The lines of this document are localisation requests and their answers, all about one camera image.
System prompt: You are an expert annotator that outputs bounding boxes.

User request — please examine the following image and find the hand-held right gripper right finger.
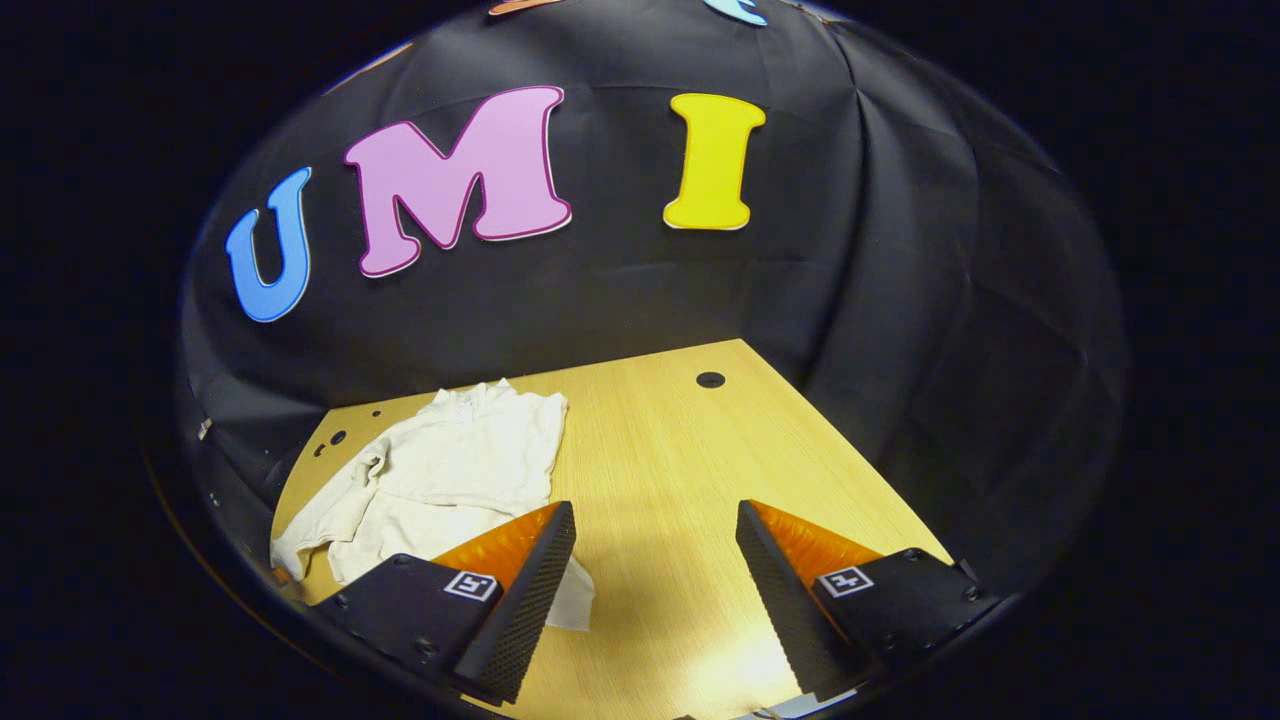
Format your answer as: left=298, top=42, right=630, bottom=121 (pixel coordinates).
left=735, top=499, right=1003, bottom=704

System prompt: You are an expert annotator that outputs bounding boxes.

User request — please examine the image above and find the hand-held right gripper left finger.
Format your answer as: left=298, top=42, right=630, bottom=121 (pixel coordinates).
left=313, top=500, right=579, bottom=708

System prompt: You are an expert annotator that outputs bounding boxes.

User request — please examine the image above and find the white garment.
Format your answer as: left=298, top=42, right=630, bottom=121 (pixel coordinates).
left=270, top=378, right=597, bottom=633

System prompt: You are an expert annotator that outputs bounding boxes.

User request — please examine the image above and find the black backdrop cloth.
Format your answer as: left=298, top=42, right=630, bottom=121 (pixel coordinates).
left=175, top=0, right=1129, bottom=601

